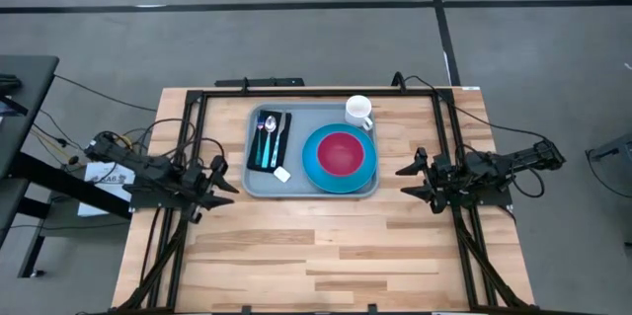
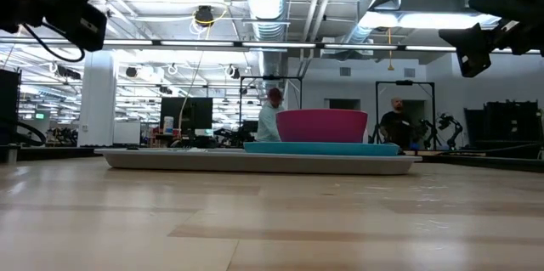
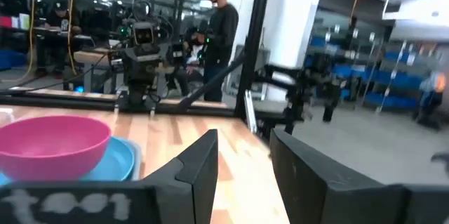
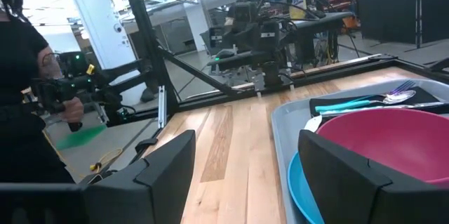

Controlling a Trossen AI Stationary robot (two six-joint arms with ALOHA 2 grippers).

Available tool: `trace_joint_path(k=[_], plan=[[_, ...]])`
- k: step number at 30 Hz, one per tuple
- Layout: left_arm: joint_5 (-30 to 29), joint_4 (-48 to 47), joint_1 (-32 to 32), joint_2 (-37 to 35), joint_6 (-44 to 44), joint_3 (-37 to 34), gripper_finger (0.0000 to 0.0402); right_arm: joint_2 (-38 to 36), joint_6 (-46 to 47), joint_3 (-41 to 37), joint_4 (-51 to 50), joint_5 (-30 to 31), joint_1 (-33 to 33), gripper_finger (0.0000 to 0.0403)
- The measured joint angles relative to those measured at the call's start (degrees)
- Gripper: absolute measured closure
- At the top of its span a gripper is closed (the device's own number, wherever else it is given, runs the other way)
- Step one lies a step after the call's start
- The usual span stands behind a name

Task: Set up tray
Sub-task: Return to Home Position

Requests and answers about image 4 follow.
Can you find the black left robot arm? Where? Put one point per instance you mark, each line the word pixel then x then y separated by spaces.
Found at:
pixel 245 34

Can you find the person's forearm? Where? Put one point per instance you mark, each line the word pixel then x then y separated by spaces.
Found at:
pixel 49 64

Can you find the person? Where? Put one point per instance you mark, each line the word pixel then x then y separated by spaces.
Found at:
pixel 21 76

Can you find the white cabinet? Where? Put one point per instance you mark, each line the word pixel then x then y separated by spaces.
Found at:
pixel 101 27

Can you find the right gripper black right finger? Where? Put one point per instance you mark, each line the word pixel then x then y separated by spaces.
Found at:
pixel 343 196

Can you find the black cloth napkin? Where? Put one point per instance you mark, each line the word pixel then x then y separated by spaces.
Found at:
pixel 426 95

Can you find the person's hand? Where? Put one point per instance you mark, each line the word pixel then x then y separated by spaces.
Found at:
pixel 72 110

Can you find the black partition panel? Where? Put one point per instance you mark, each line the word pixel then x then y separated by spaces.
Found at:
pixel 386 6

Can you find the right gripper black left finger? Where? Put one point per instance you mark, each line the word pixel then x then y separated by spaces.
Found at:
pixel 158 189

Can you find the grey plastic tray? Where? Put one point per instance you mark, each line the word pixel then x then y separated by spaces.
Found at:
pixel 291 118

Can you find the yellow printed bag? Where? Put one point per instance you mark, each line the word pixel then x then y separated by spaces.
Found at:
pixel 298 8

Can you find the pink bowl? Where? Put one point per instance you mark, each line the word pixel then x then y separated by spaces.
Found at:
pixel 393 139

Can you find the blue plate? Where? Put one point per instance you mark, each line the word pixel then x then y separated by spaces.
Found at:
pixel 301 189

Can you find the black desk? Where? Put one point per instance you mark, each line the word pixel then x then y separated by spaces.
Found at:
pixel 326 18

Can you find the white napkin tag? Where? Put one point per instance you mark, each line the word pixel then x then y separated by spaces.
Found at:
pixel 313 123

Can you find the green flat sheet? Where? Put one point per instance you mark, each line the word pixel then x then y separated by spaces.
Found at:
pixel 80 138

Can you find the grey metal cabinet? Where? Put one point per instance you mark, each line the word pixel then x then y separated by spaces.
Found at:
pixel 175 34

